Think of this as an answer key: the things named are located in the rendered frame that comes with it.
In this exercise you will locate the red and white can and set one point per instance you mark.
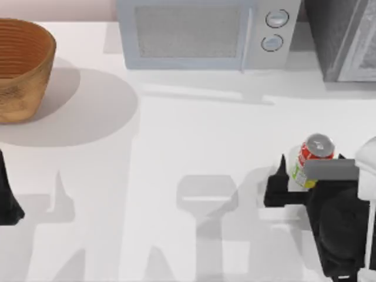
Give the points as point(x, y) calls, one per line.
point(318, 145)

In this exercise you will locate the grey cabinet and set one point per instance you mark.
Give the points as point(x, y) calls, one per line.
point(326, 44)

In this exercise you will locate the pale microwave oven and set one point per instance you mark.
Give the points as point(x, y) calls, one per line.
point(273, 58)

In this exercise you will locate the grey microwave knob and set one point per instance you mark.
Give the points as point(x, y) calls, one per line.
point(272, 43)
point(277, 18)

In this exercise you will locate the microwave door with window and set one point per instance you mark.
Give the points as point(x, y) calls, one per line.
point(188, 60)

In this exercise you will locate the brown wooden basket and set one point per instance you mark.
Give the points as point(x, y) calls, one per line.
point(26, 73)

